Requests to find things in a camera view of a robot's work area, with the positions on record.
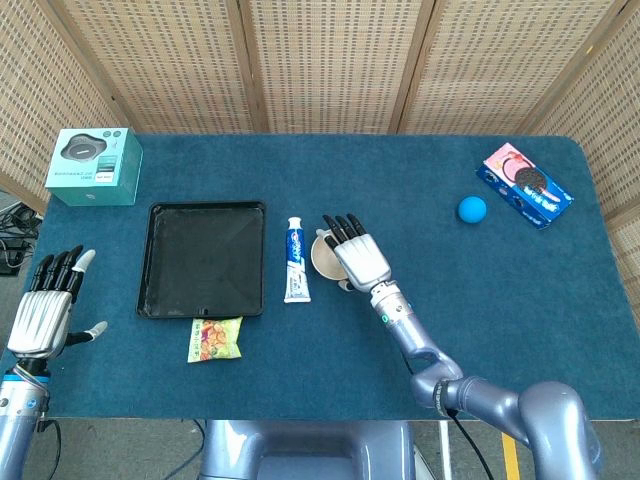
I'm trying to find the beige round bowl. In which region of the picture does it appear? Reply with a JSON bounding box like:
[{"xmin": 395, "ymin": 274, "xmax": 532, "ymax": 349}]
[{"xmin": 310, "ymin": 228, "xmax": 352, "ymax": 283}]

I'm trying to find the woven wooden folding screen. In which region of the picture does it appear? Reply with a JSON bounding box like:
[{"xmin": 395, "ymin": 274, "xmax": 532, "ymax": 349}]
[{"xmin": 0, "ymin": 0, "xmax": 640, "ymax": 281}]

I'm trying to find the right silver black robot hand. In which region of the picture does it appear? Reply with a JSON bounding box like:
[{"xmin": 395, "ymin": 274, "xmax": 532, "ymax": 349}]
[{"xmin": 322, "ymin": 213, "xmax": 393, "ymax": 292}]

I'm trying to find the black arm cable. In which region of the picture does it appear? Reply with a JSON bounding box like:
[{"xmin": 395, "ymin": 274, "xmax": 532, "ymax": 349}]
[
  {"xmin": 35, "ymin": 418, "xmax": 64, "ymax": 480},
  {"xmin": 402, "ymin": 349, "xmax": 495, "ymax": 480}
]

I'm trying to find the blue cookie box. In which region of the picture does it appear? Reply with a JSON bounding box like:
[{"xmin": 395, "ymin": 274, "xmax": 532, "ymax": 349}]
[{"xmin": 474, "ymin": 142, "xmax": 575, "ymax": 231}]

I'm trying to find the black floor cable bundle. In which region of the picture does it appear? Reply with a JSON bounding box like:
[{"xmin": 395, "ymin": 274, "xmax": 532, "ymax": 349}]
[{"xmin": 0, "ymin": 202, "xmax": 45, "ymax": 277}]

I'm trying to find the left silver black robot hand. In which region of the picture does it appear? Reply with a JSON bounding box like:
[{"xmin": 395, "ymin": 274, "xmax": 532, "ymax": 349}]
[{"xmin": 7, "ymin": 244, "xmax": 109, "ymax": 361}]

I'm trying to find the blue ball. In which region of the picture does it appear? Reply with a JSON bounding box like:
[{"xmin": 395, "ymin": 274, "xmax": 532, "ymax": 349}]
[{"xmin": 457, "ymin": 195, "xmax": 488, "ymax": 223}]

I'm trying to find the black rectangular tray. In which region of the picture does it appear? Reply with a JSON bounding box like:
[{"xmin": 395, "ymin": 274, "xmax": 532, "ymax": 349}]
[{"xmin": 135, "ymin": 200, "xmax": 267, "ymax": 320}]

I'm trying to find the blue felt table cover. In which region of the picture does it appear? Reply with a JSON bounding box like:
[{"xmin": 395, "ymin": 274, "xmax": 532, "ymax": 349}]
[{"xmin": 0, "ymin": 133, "xmax": 640, "ymax": 421}]

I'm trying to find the yellow snack packet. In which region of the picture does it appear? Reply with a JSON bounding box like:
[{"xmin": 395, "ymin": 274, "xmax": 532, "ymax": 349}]
[{"xmin": 187, "ymin": 316, "xmax": 244, "ymax": 364}]

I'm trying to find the blue white toothpaste tube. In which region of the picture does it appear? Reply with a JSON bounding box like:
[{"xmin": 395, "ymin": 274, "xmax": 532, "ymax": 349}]
[{"xmin": 283, "ymin": 216, "xmax": 312, "ymax": 305}]

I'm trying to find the teal cardboard product box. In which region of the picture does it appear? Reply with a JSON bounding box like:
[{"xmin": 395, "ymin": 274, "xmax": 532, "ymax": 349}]
[{"xmin": 44, "ymin": 127, "xmax": 144, "ymax": 207}]

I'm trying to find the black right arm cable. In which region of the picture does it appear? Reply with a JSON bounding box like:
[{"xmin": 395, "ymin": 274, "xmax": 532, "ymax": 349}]
[{"xmin": 402, "ymin": 349, "xmax": 495, "ymax": 480}]

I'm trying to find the grey-blue robot torso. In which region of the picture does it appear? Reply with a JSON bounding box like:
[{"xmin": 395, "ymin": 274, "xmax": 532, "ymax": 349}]
[{"xmin": 199, "ymin": 419, "xmax": 417, "ymax": 480}]

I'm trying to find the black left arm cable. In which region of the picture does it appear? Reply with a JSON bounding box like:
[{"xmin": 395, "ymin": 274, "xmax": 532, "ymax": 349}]
[{"xmin": 35, "ymin": 418, "xmax": 64, "ymax": 480}]

